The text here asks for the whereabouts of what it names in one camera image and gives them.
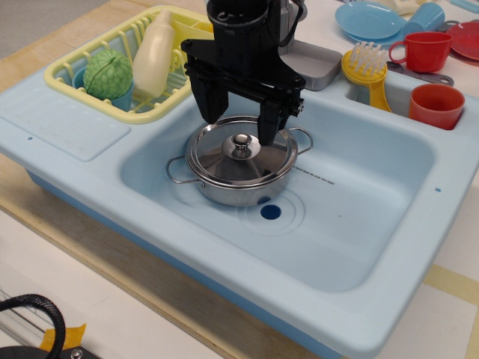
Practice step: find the light blue toy sink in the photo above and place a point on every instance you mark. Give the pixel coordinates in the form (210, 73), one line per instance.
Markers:
(334, 260)

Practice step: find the yellow tape piece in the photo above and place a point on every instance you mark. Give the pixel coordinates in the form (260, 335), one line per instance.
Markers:
(73, 338)

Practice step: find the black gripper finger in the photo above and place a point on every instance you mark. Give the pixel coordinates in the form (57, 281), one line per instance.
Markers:
(211, 98)
(272, 119)

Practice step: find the blue cup in rack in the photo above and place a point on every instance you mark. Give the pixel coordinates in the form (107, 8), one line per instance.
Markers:
(123, 102)

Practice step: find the grey toy utensil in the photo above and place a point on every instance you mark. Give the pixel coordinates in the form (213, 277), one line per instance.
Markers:
(427, 77)

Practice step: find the light blue plastic cup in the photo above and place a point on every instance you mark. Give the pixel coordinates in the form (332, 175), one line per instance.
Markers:
(428, 17)

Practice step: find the red plastic mug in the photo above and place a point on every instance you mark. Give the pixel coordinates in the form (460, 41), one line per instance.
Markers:
(424, 52)

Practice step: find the small steel pot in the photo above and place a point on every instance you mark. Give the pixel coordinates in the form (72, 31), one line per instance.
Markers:
(178, 171)

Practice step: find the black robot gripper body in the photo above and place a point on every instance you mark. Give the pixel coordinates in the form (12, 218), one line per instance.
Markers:
(243, 55)

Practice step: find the green toy cabbage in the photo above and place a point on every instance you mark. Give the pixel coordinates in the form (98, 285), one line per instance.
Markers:
(108, 75)

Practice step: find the steel pot lid with knob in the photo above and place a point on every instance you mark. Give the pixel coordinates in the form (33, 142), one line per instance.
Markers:
(229, 153)

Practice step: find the yellow dish drying rack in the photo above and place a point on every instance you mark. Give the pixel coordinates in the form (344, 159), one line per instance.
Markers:
(126, 38)

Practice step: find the light blue plastic plate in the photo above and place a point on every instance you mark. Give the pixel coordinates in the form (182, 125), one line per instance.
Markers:
(367, 20)

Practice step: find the red plastic plate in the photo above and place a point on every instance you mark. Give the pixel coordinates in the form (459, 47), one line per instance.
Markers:
(465, 39)

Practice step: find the cream plastic bottle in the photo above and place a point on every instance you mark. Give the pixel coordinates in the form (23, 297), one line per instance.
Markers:
(152, 60)

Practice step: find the yellow dish brush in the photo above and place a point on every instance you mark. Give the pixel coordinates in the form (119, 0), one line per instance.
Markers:
(366, 65)

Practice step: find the orange plastic cup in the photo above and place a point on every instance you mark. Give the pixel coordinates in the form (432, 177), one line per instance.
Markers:
(436, 105)

